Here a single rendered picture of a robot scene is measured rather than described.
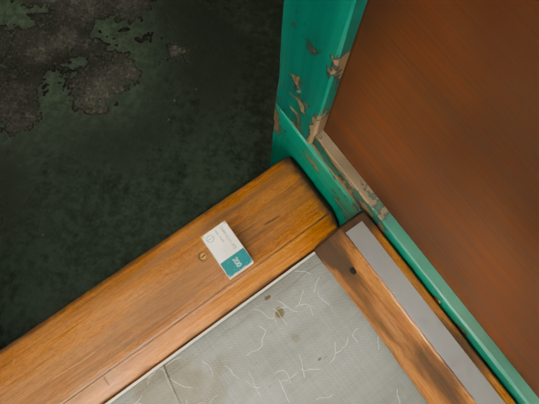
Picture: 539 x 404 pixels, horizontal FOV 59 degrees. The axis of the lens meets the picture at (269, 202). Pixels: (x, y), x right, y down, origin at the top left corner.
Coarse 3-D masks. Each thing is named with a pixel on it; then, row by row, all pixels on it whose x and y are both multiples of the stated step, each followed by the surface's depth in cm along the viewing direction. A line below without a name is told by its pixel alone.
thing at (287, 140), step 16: (288, 128) 57; (272, 144) 68; (288, 144) 61; (304, 144) 55; (272, 160) 73; (304, 160) 59; (320, 160) 54; (320, 176) 57; (320, 192) 61; (336, 192) 55; (336, 208) 60; (352, 208) 54
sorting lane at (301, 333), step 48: (288, 288) 60; (336, 288) 60; (240, 336) 58; (288, 336) 58; (336, 336) 58; (144, 384) 56; (192, 384) 57; (240, 384) 57; (288, 384) 57; (336, 384) 57; (384, 384) 57
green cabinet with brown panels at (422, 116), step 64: (320, 0) 33; (384, 0) 29; (448, 0) 25; (512, 0) 22; (320, 64) 39; (384, 64) 34; (448, 64) 28; (512, 64) 24; (320, 128) 50; (384, 128) 39; (448, 128) 32; (512, 128) 27; (384, 192) 47; (448, 192) 37; (512, 192) 30; (448, 256) 43; (512, 256) 34; (512, 320) 40; (512, 384) 45
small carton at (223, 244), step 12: (216, 228) 57; (228, 228) 57; (204, 240) 56; (216, 240) 56; (228, 240) 57; (216, 252) 56; (228, 252) 56; (240, 252) 56; (228, 264) 56; (240, 264) 56; (252, 264) 58; (228, 276) 55
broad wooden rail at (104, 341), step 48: (240, 192) 60; (288, 192) 60; (192, 240) 58; (240, 240) 59; (288, 240) 59; (96, 288) 57; (144, 288) 57; (192, 288) 57; (240, 288) 58; (48, 336) 55; (96, 336) 55; (144, 336) 55; (192, 336) 58; (0, 384) 54; (48, 384) 54; (96, 384) 54
